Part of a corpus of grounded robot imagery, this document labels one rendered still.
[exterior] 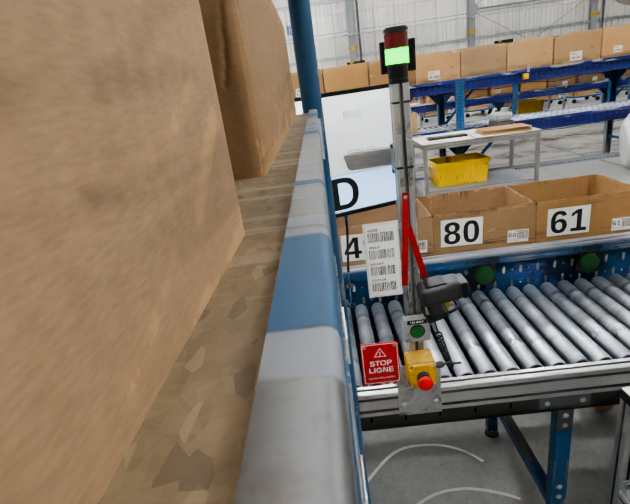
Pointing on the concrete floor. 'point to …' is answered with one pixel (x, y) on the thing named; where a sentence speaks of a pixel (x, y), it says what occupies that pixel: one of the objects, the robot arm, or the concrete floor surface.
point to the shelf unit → (264, 349)
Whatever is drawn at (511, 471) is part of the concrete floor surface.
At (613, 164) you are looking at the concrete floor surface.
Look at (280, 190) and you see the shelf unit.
